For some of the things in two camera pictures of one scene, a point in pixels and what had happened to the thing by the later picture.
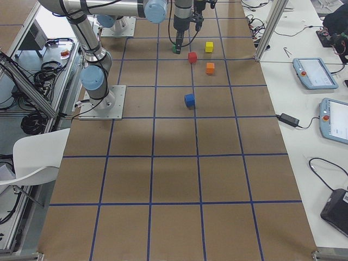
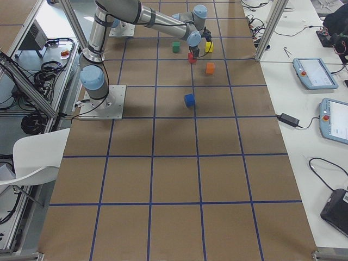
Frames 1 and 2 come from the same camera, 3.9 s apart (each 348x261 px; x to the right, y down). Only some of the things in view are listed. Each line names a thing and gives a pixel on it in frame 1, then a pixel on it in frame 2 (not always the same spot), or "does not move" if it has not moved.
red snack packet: [64, 54] does not move
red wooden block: [192, 57] does not move
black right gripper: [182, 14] → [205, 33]
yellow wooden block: [209, 47] does not move
